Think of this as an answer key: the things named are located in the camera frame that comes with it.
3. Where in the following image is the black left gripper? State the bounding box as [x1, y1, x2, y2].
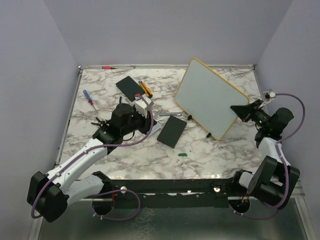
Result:
[122, 107, 158, 136]

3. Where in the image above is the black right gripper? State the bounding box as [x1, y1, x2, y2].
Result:
[230, 99, 271, 129]

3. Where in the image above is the yellow framed whiteboard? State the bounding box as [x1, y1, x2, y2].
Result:
[174, 58, 250, 141]

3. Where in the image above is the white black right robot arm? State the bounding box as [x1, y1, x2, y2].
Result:
[229, 100, 300, 210]

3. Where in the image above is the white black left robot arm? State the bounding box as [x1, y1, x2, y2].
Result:
[26, 101, 157, 223]

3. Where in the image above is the white grey rectangular eraser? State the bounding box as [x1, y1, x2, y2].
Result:
[150, 120, 161, 135]

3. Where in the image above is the silver open-end wrench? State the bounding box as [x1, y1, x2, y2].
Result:
[153, 111, 189, 119]

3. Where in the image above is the large dark grey foam block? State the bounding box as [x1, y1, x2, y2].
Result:
[157, 116, 187, 149]

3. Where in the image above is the yellow black utility knife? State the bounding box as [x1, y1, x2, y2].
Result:
[138, 80, 153, 99]

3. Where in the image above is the small dark grey foam block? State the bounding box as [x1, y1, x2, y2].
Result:
[115, 76, 145, 102]

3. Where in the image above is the blue red screwdriver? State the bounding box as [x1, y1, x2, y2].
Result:
[83, 90, 97, 111]

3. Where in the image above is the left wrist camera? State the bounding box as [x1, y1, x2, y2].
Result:
[134, 93, 154, 119]

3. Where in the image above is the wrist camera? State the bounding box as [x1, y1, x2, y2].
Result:
[259, 89, 276, 109]
[134, 93, 154, 119]

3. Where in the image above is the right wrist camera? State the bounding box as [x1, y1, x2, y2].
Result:
[259, 89, 276, 109]

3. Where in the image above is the red marker on rail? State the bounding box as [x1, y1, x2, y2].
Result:
[101, 65, 117, 70]

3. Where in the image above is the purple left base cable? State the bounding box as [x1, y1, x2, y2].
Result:
[92, 188, 142, 222]

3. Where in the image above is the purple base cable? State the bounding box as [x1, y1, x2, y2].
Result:
[231, 203, 281, 220]
[92, 188, 142, 222]

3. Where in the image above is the black front mounting rail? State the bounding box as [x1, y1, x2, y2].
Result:
[84, 177, 247, 209]

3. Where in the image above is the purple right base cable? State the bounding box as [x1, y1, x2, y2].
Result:
[231, 203, 281, 220]

